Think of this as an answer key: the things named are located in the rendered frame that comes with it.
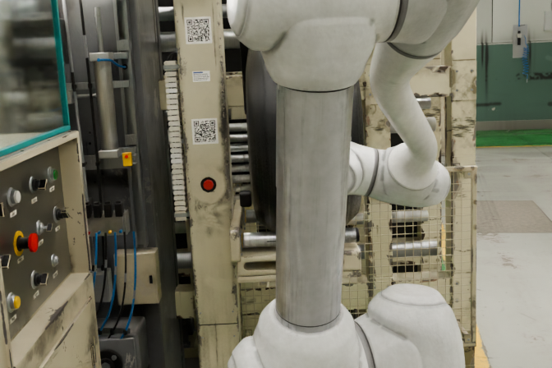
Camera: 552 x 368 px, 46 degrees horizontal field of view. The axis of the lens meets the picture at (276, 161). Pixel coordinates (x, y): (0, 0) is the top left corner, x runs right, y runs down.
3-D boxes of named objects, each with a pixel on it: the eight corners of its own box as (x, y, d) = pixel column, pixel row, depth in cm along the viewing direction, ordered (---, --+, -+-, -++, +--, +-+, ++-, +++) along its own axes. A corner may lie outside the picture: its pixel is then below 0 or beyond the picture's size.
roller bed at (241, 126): (203, 206, 232) (197, 125, 227) (206, 197, 247) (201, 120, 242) (257, 204, 232) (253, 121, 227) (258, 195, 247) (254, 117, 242)
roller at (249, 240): (239, 250, 186) (238, 235, 186) (240, 246, 191) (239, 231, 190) (360, 244, 187) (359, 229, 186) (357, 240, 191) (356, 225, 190)
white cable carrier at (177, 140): (175, 221, 194) (163, 61, 186) (177, 217, 198) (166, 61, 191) (190, 220, 194) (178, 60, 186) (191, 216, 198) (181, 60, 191)
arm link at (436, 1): (438, -12, 94) (351, -9, 91) (496, -110, 78) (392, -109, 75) (464, 63, 89) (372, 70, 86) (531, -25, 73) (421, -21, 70)
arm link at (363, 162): (301, 174, 140) (359, 186, 141) (305, 200, 125) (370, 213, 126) (312, 127, 137) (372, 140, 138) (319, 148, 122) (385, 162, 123)
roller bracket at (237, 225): (231, 263, 183) (228, 230, 181) (236, 226, 222) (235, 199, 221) (242, 263, 183) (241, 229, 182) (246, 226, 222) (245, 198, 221)
